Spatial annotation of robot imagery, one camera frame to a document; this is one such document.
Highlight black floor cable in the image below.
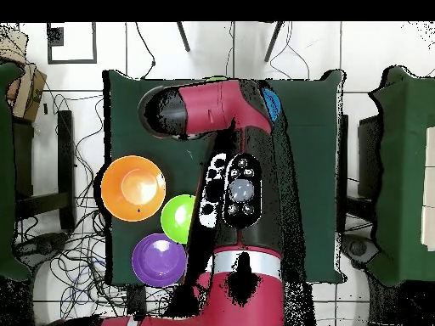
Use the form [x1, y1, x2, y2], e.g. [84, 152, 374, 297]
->
[135, 22, 156, 80]

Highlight dark green tablecloth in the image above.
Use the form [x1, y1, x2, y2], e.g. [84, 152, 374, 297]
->
[102, 69, 346, 285]

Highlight black bench frame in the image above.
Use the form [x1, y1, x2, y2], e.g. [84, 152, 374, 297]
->
[13, 110, 76, 232]

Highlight thin grey floor cable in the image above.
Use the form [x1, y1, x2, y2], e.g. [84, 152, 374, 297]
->
[269, 21, 311, 81]

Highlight tangle of black cables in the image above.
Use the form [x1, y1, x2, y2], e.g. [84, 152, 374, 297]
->
[16, 94, 171, 323]

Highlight green cloth side table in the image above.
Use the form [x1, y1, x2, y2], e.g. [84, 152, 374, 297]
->
[0, 61, 32, 283]
[368, 65, 435, 288]

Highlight cardboard box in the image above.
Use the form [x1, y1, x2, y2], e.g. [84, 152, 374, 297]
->
[0, 26, 48, 122]

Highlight black power strip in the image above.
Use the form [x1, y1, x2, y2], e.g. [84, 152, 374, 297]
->
[126, 284, 148, 318]

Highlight black tripod leg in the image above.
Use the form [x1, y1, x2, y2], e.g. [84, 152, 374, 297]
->
[176, 21, 191, 53]
[263, 21, 284, 63]

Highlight medium green plastic bowl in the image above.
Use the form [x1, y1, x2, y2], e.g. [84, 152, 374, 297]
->
[160, 194, 197, 245]

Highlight purple plastic bowl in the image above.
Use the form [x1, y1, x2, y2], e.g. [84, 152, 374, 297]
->
[131, 233, 189, 289]

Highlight small blue plastic bowl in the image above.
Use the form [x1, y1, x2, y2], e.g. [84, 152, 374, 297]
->
[260, 87, 284, 123]

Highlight white boxes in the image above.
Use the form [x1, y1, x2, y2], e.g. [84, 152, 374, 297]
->
[420, 126, 435, 252]

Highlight large orange plastic bowl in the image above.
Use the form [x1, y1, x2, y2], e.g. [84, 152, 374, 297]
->
[100, 155, 167, 222]

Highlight black floor frame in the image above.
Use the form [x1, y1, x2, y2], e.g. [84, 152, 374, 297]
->
[46, 22, 98, 65]

